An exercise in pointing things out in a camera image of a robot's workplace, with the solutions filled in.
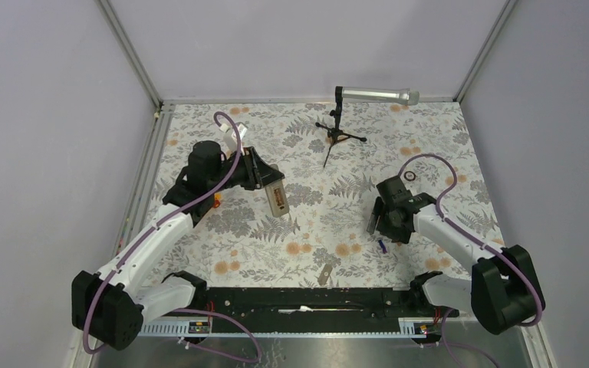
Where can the blue battery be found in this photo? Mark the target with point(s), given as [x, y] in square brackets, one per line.
[382, 246]

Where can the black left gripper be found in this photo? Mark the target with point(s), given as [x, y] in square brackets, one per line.
[259, 173]

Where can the orange toy car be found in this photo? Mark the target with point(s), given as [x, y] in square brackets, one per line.
[217, 200]

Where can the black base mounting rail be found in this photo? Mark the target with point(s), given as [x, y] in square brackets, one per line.
[296, 310]

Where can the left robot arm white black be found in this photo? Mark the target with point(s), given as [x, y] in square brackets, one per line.
[111, 305]

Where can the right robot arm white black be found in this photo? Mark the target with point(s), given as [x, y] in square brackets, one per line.
[502, 291]

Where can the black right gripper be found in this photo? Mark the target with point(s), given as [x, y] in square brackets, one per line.
[401, 235]

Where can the beige remote control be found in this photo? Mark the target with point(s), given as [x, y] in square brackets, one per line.
[278, 201]

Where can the beige battery cover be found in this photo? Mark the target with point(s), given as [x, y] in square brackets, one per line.
[324, 275]

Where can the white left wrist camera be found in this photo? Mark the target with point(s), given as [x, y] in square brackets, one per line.
[232, 137]

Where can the black tripod microphone stand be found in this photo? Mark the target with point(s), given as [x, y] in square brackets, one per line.
[335, 133]

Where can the floral patterned table mat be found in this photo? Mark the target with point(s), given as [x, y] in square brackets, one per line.
[240, 244]

